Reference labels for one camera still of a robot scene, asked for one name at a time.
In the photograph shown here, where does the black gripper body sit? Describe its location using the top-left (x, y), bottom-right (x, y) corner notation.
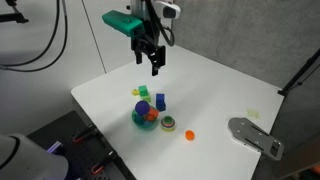
top-left (130, 32), bottom-right (158, 57)

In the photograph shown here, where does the small orange cup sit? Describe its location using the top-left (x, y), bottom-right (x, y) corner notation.
top-left (185, 129), bottom-right (196, 141)

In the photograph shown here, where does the green cube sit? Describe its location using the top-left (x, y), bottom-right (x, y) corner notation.
top-left (138, 85), bottom-right (150, 98)

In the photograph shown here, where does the blue cube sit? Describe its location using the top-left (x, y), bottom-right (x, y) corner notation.
top-left (155, 93), bottom-right (166, 105)

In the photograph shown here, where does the purple ball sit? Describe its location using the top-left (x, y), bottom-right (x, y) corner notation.
top-left (134, 100), bottom-right (151, 117)

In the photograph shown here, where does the orange rubber toy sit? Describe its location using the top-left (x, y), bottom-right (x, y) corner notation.
top-left (145, 107), bottom-right (160, 122)

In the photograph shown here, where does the teal rubber toy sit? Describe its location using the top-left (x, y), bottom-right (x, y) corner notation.
top-left (133, 113), bottom-right (147, 126)

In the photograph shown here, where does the green translucent bowl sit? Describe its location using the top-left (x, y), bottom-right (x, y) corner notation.
top-left (131, 104), bottom-right (160, 132)

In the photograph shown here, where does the pale yellow tape piece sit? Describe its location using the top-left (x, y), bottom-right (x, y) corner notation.
top-left (246, 108), bottom-right (261, 120)

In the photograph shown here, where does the black perforated base board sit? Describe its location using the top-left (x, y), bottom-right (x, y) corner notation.
top-left (26, 110), bottom-right (137, 180)

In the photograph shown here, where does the grey metal mounting plate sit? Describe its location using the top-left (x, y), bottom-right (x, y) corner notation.
top-left (227, 117), bottom-right (285, 162)

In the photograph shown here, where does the black stand pole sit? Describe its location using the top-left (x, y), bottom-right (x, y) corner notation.
top-left (277, 47), bottom-right (320, 98)

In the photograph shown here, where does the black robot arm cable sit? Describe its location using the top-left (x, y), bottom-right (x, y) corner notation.
top-left (145, 0), bottom-right (176, 48)

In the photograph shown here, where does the black hanging cable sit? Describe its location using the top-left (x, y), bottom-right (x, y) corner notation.
top-left (0, 0), bottom-right (69, 73)
top-left (0, 0), bottom-right (61, 68)

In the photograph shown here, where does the black clamp with red handle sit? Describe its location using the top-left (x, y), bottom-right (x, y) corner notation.
top-left (72, 124), bottom-right (100, 145)
top-left (90, 150), bottom-right (119, 176)

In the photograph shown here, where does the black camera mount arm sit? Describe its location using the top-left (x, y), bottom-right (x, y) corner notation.
top-left (0, 0), bottom-right (30, 25)

